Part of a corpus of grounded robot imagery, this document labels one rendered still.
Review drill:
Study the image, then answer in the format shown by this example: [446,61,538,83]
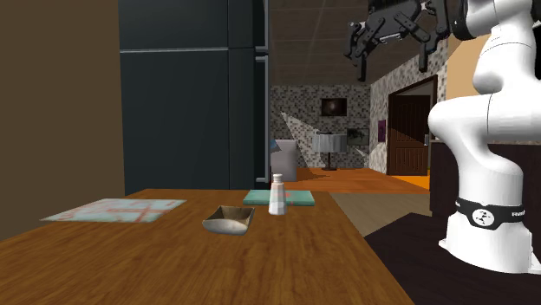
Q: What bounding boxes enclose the round table with white cloth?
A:
[311,133,349,172]

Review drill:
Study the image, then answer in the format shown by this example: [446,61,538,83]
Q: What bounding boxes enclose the white shaker bottle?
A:
[268,173,288,217]

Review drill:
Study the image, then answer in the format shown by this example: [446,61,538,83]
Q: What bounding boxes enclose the grey framed wall picture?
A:
[347,127,370,147]

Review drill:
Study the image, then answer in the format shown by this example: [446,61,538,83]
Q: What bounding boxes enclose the grey square bowl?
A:
[201,204,257,237]

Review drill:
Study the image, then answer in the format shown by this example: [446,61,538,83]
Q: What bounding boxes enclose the wooden table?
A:
[0,188,415,305]

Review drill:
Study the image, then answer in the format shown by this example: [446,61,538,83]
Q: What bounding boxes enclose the pale blue red placemat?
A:
[40,198,188,224]

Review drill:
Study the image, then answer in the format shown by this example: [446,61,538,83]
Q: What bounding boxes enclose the dark brown door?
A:
[387,75,439,177]

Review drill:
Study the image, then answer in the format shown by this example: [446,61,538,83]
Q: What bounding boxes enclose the white cabinet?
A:
[270,139,298,183]

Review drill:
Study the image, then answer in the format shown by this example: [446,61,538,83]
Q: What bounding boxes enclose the dark wall picture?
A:
[320,97,349,118]

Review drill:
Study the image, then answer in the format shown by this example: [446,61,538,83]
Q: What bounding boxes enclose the teal book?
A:
[243,189,316,208]

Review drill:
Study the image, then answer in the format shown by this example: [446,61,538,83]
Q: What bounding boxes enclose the dark grey refrigerator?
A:
[118,0,271,191]

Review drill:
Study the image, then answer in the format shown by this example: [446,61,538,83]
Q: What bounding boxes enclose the dark robot stand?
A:
[364,211,541,305]

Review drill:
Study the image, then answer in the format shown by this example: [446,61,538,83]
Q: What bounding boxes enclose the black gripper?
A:
[342,0,450,82]

